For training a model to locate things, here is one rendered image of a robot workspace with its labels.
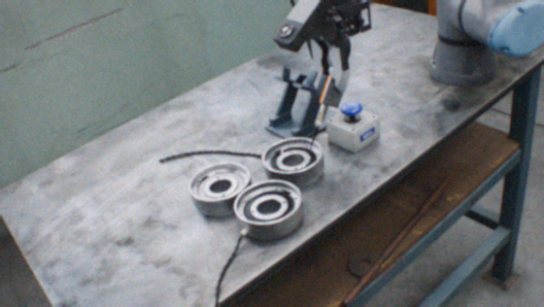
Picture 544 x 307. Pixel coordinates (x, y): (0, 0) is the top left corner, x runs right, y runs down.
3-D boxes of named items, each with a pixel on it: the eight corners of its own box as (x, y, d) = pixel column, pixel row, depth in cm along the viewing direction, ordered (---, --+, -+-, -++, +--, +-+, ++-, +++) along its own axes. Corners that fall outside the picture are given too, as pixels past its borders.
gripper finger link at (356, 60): (373, 85, 89) (364, 34, 85) (348, 99, 87) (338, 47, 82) (360, 82, 92) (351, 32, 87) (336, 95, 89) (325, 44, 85)
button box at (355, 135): (356, 154, 95) (354, 131, 92) (327, 141, 100) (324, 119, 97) (385, 134, 98) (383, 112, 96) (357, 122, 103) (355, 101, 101)
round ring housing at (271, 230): (271, 191, 90) (267, 172, 87) (318, 214, 83) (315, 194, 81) (225, 226, 84) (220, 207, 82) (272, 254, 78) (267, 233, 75)
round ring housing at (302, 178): (337, 170, 92) (335, 151, 89) (292, 200, 87) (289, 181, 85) (297, 149, 99) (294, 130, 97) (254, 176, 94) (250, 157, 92)
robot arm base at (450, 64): (454, 51, 123) (454, 13, 117) (510, 67, 112) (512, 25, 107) (417, 75, 116) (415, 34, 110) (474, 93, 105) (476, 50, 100)
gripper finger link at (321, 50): (350, 78, 94) (349, 31, 88) (324, 90, 91) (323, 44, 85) (337, 72, 96) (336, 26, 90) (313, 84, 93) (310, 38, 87)
